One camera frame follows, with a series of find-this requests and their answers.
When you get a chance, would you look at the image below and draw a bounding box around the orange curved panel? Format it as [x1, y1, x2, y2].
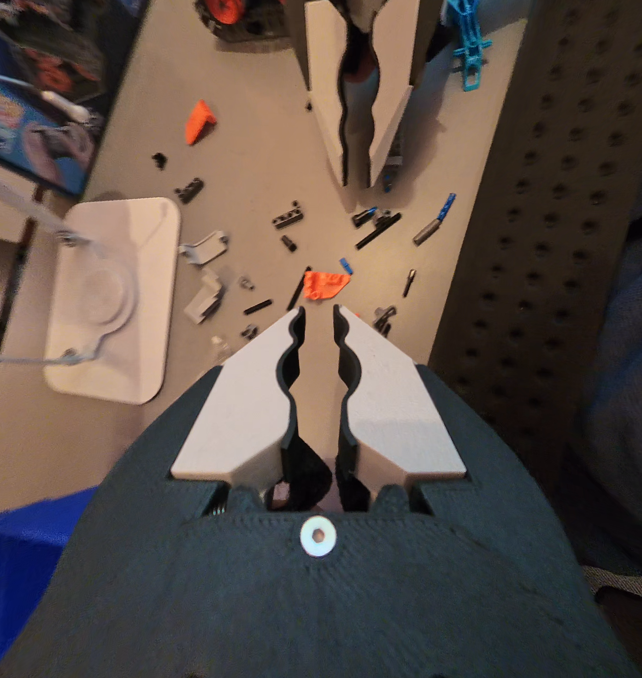
[185, 99, 219, 145]

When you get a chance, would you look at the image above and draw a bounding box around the cyan toy frame piece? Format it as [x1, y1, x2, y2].
[447, 0, 495, 92]

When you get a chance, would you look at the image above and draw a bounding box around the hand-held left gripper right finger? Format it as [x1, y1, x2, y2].
[332, 304, 468, 513]

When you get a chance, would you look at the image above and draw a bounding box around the dark grey short beam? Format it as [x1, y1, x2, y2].
[173, 177, 205, 205]

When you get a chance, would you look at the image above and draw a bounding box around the black dimpled foam pad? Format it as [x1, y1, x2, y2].
[429, 0, 642, 480]

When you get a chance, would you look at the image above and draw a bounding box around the blue toy kit box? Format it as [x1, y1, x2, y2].
[0, 0, 112, 198]

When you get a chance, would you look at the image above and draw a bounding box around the toy vehicle with orange wheel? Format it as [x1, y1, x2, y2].
[194, 0, 292, 43]

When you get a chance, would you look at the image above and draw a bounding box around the white book stand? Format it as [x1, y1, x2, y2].
[0, 156, 182, 406]

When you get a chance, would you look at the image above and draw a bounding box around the orange wedge panel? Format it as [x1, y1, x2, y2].
[303, 270, 351, 302]

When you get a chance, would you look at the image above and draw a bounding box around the dark grey angled beam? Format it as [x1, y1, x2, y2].
[271, 201, 306, 230]

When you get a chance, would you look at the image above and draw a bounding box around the light grey boxy panel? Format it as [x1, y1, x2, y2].
[183, 268, 226, 325]

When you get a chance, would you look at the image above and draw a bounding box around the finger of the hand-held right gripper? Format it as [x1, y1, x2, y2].
[304, 0, 356, 187]
[367, 0, 421, 190]

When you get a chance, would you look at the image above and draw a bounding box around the blue plastic bin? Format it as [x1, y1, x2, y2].
[0, 484, 100, 678]

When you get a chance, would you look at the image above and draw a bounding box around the light grey flat clip panel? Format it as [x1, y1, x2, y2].
[178, 230, 229, 266]

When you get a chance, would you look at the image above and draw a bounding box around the long black axle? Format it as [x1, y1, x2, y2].
[355, 212, 402, 251]

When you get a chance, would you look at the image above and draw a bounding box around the blue pin with grey sleeve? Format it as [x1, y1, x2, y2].
[412, 193, 457, 246]

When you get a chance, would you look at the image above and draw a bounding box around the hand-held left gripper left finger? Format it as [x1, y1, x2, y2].
[170, 306, 335, 513]

